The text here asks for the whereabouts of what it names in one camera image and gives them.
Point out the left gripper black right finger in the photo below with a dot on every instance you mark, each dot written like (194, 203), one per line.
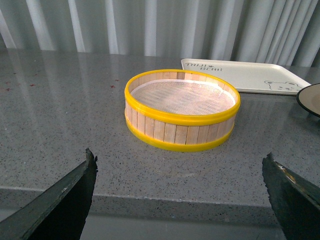
(294, 200)

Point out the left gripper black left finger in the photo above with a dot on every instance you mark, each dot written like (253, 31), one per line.
(60, 212)

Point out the brown plate with black rim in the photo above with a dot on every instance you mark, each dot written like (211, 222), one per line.
(309, 99)

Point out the white bear-print tray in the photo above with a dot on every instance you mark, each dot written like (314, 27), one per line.
(250, 77)

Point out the yellow-rimmed bamboo steamer basket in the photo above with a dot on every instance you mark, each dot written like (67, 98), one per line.
(177, 132)

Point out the white steamer liner cloth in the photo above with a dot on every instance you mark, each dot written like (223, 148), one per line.
(184, 97)

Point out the grey pleated curtain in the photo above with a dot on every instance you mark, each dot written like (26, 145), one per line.
(283, 32)

